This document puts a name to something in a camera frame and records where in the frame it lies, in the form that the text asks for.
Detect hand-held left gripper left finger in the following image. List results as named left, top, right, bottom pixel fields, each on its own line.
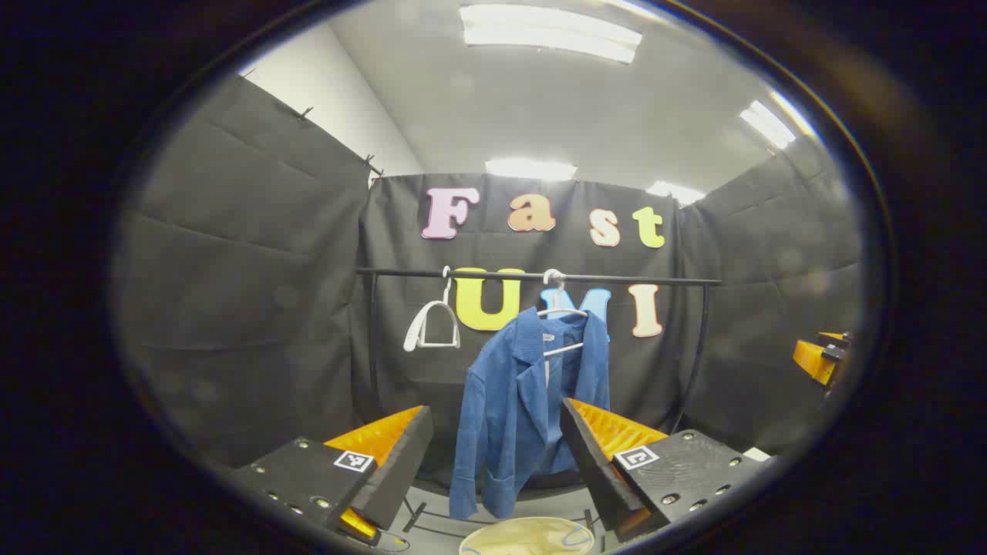
left=231, top=405, right=435, bottom=547

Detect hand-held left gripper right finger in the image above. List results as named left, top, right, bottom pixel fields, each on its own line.
left=560, top=398, right=772, bottom=543

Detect beige round laundry hamper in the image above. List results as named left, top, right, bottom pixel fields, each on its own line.
left=459, top=516, right=596, bottom=555

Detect blue corduroy jacket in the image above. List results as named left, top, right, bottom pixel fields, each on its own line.
left=450, top=307, right=611, bottom=520

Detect white plastic hanger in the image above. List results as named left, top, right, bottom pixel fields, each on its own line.
left=537, top=269, right=591, bottom=359
left=403, top=266, right=462, bottom=352

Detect black metal garment rack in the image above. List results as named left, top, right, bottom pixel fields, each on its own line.
left=356, top=266, right=723, bottom=534

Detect black backdrop cloth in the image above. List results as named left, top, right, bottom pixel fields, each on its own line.
left=116, top=73, right=861, bottom=473

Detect ceiling light panel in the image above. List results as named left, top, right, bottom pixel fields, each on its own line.
left=646, top=181, right=706, bottom=207
left=460, top=4, right=643, bottom=65
left=739, top=100, right=797, bottom=150
left=485, top=158, right=578, bottom=182

